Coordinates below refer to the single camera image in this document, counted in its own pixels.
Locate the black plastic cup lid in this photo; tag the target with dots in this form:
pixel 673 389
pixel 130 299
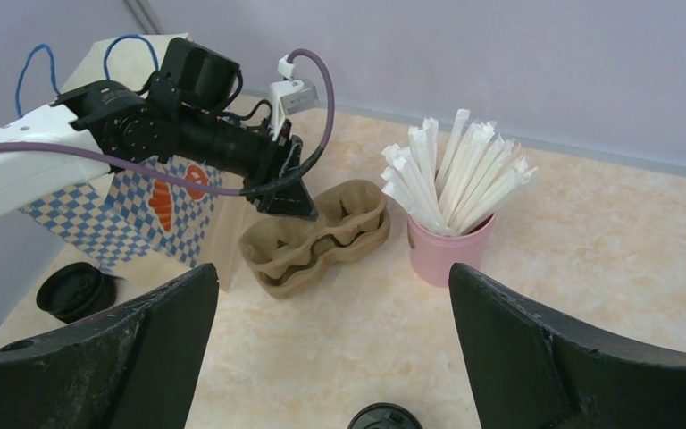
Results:
pixel 384 415

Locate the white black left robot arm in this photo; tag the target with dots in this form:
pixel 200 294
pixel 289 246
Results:
pixel 177 128

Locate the pink straw holder cup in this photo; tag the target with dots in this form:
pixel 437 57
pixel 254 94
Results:
pixel 431 255

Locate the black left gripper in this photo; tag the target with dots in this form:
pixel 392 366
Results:
pixel 255 157

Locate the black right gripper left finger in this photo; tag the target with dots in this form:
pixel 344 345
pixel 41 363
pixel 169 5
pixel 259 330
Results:
pixel 135 365

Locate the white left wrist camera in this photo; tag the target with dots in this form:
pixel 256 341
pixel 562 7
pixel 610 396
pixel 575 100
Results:
pixel 289 96

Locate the bundle of white straws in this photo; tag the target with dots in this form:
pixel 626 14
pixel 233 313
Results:
pixel 449 190

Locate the brown pulp cup carrier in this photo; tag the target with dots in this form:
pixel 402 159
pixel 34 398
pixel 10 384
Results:
pixel 331 260

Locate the blue checkered paper bag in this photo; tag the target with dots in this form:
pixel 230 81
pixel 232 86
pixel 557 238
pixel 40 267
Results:
pixel 133 225

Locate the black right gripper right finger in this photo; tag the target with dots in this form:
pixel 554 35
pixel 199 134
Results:
pixel 532 366

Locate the stack of black lids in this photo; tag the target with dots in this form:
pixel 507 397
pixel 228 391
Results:
pixel 77 291

